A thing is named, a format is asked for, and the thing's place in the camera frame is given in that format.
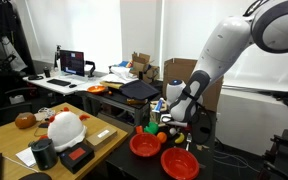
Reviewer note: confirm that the blue and white tube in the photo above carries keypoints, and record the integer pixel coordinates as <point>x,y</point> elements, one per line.
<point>157,105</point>

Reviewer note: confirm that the black computer mouse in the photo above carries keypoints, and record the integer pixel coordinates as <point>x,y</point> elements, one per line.
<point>35,176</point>
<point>72,85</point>

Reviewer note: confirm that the black office chair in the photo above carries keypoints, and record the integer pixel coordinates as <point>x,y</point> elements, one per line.
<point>4,110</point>

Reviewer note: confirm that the black box with red label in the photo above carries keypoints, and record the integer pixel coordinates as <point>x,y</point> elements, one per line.
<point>76,156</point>

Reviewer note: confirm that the black cup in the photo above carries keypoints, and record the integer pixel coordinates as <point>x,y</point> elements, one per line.
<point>47,72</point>

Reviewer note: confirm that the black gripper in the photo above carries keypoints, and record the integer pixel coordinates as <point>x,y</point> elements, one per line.
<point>175,126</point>

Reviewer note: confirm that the wooden shape sorter box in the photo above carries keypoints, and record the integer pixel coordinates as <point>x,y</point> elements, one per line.
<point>155,116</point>

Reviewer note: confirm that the metal fork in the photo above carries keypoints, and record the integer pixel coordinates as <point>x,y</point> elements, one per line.
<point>188,136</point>

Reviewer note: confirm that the blue pack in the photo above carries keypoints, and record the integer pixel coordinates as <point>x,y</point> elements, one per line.
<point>124,63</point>

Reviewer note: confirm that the white plush chicken toy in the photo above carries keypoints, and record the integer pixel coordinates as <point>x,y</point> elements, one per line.
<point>65,130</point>

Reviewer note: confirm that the black tripod stand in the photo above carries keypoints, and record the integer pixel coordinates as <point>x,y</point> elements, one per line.
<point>57,56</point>

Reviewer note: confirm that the white container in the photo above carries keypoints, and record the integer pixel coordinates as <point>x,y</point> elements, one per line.
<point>16,99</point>

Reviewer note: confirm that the white paper sheet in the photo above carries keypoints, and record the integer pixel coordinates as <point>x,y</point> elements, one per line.
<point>25,156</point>

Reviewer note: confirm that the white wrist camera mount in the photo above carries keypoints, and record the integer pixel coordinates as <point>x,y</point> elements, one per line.
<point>175,120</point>

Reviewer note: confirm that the black clamp stand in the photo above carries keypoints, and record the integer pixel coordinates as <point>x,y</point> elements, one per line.
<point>284,156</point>

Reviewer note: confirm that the black metal bench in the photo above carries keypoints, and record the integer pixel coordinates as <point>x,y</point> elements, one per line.
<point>117,100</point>

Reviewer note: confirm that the brown toy football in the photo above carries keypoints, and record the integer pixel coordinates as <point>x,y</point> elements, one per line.
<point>25,120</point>

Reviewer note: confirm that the red plastic bowl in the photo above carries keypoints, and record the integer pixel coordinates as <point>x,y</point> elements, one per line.
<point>145,145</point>
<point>180,163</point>

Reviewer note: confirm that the green plastic toy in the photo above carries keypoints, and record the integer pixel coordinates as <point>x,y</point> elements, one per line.
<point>151,128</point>

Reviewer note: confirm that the black cylinder speaker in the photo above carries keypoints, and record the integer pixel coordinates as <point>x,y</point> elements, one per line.
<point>44,155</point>

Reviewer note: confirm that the tan flat package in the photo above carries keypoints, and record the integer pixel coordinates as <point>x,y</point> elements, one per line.
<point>110,85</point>

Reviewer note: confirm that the orange bowl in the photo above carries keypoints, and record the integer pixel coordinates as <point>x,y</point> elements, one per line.
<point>96,89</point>

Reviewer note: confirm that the small open cardboard box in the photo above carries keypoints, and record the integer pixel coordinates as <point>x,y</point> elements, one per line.
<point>144,66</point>

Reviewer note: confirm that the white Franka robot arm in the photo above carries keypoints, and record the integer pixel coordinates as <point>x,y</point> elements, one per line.
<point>227,43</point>

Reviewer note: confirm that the white plastic bag pile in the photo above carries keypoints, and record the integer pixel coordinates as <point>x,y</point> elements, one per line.
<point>120,73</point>

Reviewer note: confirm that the large cardboard box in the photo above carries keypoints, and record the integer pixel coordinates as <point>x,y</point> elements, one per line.
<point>180,70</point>

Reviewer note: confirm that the clear plastic container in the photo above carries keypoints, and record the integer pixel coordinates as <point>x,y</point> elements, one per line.
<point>46,113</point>

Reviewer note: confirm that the black pouch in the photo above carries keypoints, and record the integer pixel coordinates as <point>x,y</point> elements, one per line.
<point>35,77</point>

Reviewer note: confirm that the small brown cardboard box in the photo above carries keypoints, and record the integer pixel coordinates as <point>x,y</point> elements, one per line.
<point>100,137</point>

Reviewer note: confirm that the orange toy basketball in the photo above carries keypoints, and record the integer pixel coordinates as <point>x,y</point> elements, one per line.
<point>161,137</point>

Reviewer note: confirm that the small orange block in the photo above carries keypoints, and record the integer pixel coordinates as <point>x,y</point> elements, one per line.
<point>139,129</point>

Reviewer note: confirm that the tiny orange ball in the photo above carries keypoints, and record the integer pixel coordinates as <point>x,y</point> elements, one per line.
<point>110,92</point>

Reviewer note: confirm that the white desk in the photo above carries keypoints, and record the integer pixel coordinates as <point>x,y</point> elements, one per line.
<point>80,85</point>

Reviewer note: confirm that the dark hanging jackets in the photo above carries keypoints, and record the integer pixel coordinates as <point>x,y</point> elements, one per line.
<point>4,33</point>

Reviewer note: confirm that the small white ball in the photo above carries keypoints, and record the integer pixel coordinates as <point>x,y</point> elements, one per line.
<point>173,131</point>

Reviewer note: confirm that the small black device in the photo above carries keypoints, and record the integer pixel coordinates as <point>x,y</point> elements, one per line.
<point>44,125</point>

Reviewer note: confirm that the computer monitor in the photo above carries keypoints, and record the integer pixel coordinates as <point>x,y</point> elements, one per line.
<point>72,62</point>

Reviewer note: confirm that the wooden table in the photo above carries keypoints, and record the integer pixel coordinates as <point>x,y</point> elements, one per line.
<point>4,140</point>

